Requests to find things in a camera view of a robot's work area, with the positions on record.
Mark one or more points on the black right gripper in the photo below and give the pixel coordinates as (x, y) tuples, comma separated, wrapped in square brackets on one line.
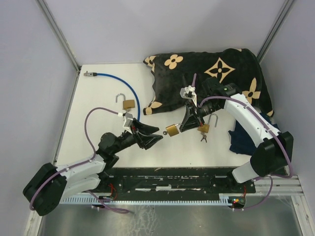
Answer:
[(190, 120)]

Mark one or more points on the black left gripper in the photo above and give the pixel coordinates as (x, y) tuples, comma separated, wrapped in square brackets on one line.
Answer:
[(145, 141)]

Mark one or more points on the large brass padlock with keys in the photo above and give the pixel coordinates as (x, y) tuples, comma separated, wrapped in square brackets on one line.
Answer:
[(204, 129)]

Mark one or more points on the small brass padlock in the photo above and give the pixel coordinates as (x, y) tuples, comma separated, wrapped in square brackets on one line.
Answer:
[(172, 130)]

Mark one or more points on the brass padlock with key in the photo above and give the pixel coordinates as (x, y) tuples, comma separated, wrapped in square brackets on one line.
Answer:
[(127, 104)]

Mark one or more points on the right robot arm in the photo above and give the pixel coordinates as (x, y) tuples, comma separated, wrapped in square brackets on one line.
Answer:
[(273, 147)]

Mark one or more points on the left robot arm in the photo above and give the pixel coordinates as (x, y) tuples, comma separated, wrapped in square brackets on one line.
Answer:
[(53, 184)]

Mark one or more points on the dark blue cloth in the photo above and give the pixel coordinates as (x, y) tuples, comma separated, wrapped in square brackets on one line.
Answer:
[(240, 141)]

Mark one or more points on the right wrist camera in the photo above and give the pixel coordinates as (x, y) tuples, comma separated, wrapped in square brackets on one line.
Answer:
[(189, 93)]

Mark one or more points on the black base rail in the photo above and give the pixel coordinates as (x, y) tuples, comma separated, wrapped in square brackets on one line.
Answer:
[(195, 180)]

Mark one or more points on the white slotted cable duct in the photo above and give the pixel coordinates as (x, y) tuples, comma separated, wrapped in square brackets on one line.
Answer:
[(161, 198)]

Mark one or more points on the right aluminium frame post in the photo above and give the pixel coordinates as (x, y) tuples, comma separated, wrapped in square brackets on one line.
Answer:
[(276, 26)]

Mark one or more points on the aluminium frame post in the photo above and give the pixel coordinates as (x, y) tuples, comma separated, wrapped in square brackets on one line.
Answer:
[(44, 8), (276, 26)]

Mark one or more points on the left aluminium frame post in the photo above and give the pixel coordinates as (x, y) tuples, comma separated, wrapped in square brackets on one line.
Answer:
[(44, 8)]

